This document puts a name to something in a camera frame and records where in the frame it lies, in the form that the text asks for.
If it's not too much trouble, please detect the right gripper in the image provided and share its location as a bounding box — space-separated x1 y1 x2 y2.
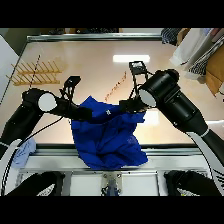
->
118 96 148 115

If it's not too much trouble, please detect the dark checked garment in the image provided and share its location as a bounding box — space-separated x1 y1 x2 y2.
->
160 27 183 46

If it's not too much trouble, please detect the blue shirt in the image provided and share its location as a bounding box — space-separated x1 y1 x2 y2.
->
70 95 150 171

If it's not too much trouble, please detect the striped garment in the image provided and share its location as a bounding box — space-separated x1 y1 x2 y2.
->
184 31 224 80

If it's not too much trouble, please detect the black cable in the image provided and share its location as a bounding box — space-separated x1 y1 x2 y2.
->
18 115 65 148

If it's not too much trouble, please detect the brown cardboard box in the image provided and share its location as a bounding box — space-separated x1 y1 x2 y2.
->
204 45 224 98

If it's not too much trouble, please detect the silver frame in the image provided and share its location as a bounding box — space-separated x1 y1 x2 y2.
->
13 32 224 197

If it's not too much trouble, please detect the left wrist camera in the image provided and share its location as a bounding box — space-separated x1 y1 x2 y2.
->
59 75 82 103

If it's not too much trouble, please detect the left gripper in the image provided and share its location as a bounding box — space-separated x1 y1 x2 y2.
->
59 99 95 123

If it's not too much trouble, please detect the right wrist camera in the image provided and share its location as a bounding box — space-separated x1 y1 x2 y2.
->
128 60 150 91

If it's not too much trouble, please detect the light blue garment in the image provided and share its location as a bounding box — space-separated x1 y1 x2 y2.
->
11 137 38 168

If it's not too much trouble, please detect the wooden peg rack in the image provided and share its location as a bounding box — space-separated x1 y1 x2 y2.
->
5 59 63 87

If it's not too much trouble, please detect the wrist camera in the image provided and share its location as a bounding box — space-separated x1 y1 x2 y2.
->
59 75 82 103
128 60 150 91

